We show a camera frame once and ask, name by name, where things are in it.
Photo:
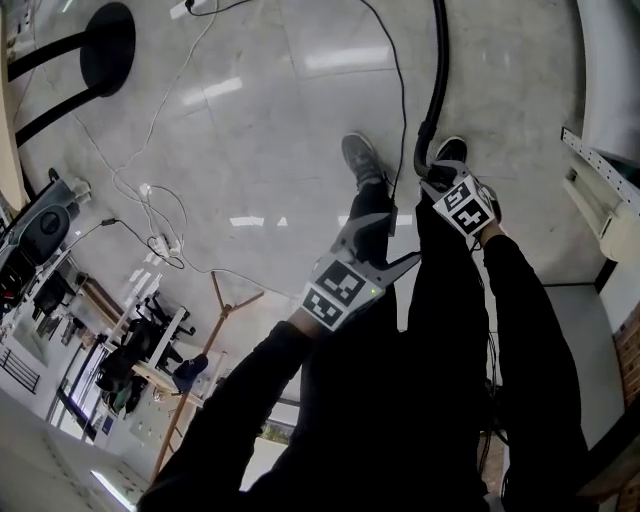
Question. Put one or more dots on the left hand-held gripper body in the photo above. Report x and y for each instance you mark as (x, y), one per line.
(340, 290)

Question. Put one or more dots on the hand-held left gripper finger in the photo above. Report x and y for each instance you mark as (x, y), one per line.
(400, 267)
(367, 232)

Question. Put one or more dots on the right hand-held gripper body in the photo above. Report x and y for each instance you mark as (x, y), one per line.
(462, 205)

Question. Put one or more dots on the person's left forearm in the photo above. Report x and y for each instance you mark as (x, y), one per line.
(270, 380)

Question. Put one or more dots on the person's right forearm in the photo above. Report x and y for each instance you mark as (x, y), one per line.
(530, 325)

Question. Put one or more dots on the person's black clothed body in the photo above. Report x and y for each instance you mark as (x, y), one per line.
(400, 375)

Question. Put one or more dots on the brown wooden pole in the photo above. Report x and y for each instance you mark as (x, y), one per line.
(210, 340)

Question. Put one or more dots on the white shelf unit with toys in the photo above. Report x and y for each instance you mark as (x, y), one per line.
(595, 155)

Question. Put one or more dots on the white power strip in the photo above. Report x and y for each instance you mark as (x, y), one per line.
(162, 246)
(187, 7)

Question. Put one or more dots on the round beige table black base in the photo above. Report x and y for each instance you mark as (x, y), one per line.
(107, 50)

